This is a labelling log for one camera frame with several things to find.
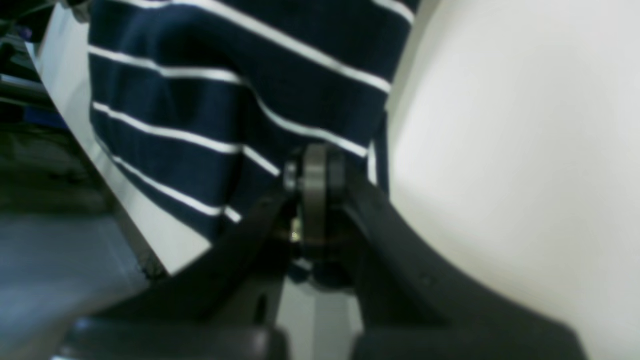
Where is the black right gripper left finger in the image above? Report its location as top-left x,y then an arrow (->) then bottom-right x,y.
55,144 -> 329,360

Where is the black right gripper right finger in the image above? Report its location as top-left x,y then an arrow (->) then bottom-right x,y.
325,150 -> 586,360

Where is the navy white striped T-shirt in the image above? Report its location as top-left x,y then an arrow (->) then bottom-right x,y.
87,0 -> 421,242

